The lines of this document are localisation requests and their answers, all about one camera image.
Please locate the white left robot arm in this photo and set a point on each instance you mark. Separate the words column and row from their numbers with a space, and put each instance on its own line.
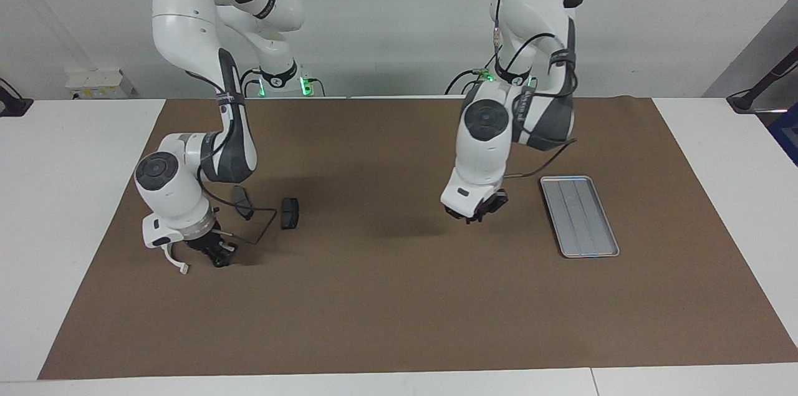
column 486, row 153

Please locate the dark tapered brake pad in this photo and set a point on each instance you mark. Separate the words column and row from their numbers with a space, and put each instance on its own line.
column 240, row 196

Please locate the silver metal tray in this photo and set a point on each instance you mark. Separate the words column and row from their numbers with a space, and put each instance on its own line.
column 580, row 216

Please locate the black table clamp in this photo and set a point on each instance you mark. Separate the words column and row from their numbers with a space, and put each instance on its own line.
column 12, row 106

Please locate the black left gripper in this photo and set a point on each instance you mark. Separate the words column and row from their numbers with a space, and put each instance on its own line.
column 489, row 202

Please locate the white curved plastic bracket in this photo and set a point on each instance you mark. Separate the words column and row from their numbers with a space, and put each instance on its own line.
column 177, row 264

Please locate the dark rectangular brake pad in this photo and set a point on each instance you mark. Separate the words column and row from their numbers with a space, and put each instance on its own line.
column 290, row 214

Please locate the white power strip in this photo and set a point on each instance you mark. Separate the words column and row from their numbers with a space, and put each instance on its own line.
column 96, row 84

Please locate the brown table mat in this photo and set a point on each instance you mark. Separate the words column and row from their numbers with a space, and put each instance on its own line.
column 399, row 296

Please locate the blue bin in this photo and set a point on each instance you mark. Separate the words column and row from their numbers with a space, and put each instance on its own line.
column 787, row 137

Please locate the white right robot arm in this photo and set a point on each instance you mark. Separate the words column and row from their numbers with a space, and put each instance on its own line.
column 174, row 196

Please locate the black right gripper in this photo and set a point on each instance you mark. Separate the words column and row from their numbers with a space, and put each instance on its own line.
column 209, row 241

